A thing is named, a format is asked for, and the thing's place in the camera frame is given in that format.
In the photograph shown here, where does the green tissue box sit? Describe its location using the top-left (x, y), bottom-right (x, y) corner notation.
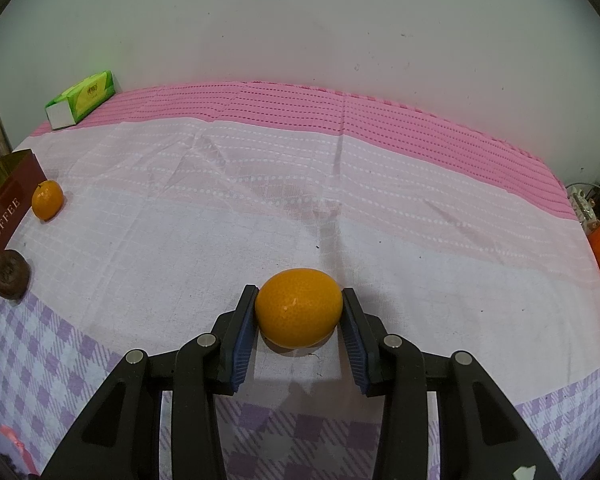
top-left (44, 70), bottom-right (117, 130)

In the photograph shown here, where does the small orange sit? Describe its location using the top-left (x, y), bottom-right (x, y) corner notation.
top-left (31, 179), bottom-right (64, 221)

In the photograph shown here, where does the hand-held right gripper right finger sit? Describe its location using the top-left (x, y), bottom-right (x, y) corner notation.
top-left (341, 287), bottom-right (561, 480)

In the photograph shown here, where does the dark brown mangosteen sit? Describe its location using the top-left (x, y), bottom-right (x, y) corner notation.
top-left (0, 249), bottom-right (31, 303)

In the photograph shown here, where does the white purple plaid cloth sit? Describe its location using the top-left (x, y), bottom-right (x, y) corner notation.
top-left (0, 117), bottom-right (600, 480)

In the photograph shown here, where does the red plastic scrap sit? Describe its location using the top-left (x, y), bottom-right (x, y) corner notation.
top-left (0, 423), bottom-right (39, 477)

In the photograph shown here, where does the large orange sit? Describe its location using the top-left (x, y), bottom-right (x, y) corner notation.
top-left (255, 268), bottom-right (344, 350)

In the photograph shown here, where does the dark red cardboard box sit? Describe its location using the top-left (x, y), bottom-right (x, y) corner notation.
top-left (0, 149), bottom-right (49, 312)

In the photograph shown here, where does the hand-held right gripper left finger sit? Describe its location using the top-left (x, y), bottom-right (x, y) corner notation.
top-left (40, 284), bottom-right (259, 480)

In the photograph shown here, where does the white power strip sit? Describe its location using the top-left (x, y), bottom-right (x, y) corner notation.
top-left (568, 186), bottom-right (600, 223)

